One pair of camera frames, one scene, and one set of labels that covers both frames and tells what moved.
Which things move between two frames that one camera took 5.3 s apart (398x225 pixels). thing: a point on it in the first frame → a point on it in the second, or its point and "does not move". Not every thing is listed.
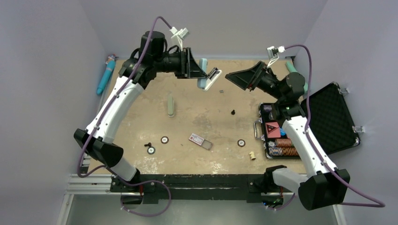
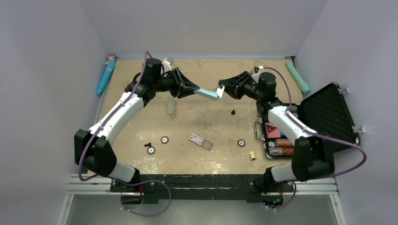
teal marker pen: x=292 y=69 does not move
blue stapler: x=212 y=75 → x=206 y=93
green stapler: x=170 y=106 does not move
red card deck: x=273 y=130 does not move
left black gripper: x=188 y=68 → x=182 y=87
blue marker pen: x=110 y=64 does not move
